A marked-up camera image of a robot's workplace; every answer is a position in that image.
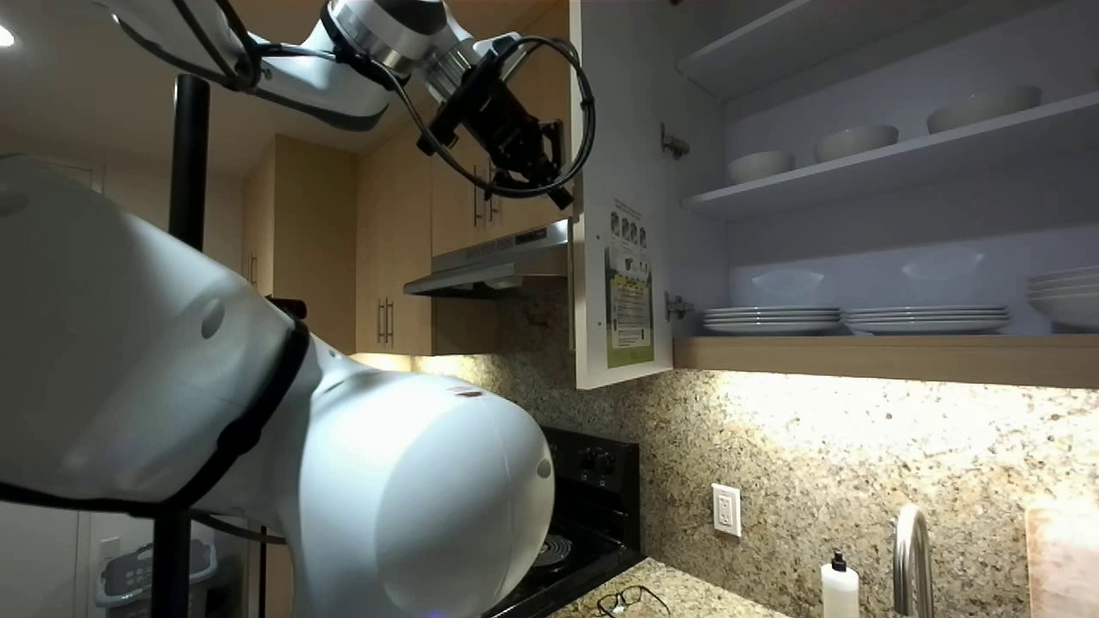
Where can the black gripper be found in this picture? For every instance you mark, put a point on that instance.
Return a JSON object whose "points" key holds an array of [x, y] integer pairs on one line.
{"points": [[521, 131]]}

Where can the wooden cabinet door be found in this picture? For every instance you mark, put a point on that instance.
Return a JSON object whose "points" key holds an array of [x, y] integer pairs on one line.
{"points": [[619, 138]]}

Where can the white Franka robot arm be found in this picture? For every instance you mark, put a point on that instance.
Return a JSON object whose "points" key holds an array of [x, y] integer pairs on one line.
{"points": [[399, 493]]}

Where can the metal cabinet hinge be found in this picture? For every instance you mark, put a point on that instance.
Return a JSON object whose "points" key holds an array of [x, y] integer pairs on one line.
{"points": [[679, 307], [674, 144]]}

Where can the stainless range hood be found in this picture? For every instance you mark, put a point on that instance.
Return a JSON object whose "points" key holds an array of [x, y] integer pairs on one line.
{"points": [[493, 262]]}

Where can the green printed paper sheet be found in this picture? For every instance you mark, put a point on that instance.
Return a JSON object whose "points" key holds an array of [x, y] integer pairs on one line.
{"points": [[629, 314]]}

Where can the clear glass bowl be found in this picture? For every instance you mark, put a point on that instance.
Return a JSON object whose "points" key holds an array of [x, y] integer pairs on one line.
{"points": [[787, 286]]}

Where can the black stove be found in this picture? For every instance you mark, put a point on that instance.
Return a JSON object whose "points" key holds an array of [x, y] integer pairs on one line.
{"points": [[595, 493]]}

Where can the white soap bottle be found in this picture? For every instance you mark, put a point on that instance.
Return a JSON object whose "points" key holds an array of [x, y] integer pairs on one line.
{"points": [[838, 589]]}

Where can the tall stack of white plates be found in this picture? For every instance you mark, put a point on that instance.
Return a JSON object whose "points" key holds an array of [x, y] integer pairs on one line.
{"points": [[1071, 303]]}

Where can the white laundry basket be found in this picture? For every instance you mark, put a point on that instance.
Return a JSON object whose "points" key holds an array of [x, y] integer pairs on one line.
{"points": [[149, 571]]}

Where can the pale pink board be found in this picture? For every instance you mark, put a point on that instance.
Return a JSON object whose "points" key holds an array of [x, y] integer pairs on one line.
{"points": [[1065, 561]]}

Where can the black bar wrist camera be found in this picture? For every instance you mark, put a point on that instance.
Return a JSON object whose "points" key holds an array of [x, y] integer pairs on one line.
{"points": [[466, 99]]}

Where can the tall wooden wall cabinet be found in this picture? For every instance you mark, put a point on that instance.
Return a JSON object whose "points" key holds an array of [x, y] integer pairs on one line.
{"points": [[397, 227]]}

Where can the white wall outlet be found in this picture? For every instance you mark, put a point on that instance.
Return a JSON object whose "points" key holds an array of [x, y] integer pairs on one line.
{"points": [[727, 509]]}

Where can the white-lined wall cabinet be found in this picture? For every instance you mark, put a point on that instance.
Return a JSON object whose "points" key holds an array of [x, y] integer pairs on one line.
{"points": [[916, 361]]}

